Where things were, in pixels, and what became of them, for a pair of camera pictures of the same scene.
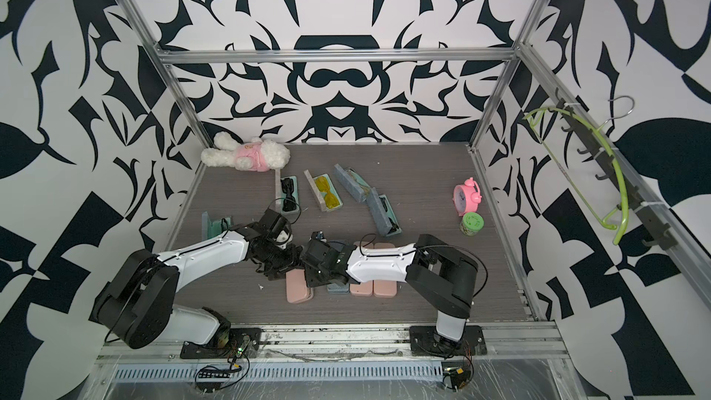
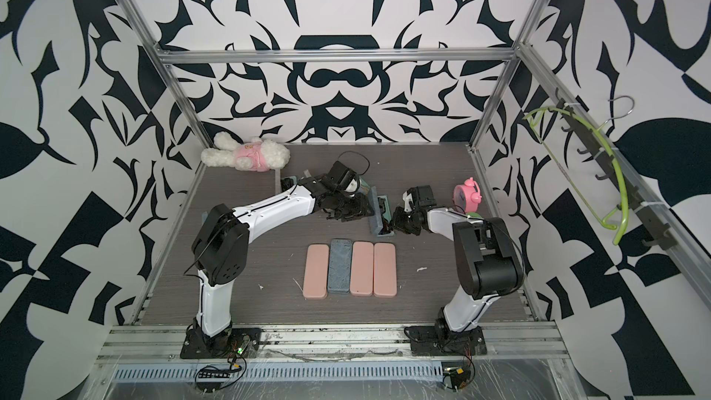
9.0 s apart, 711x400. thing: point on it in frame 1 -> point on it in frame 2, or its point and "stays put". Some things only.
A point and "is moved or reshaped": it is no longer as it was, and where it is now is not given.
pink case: [365, 288] stays put
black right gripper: [308, 281] -> [396, 222]
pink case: [384, 289] stays put
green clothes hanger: [625, 201] stays put
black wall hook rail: [636, 202] stays put
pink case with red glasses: [296, 290] is moved or reshaped
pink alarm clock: [467, 196] stays put
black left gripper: [292, 264] -> [363, 202]
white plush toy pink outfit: [256, 156] stays put
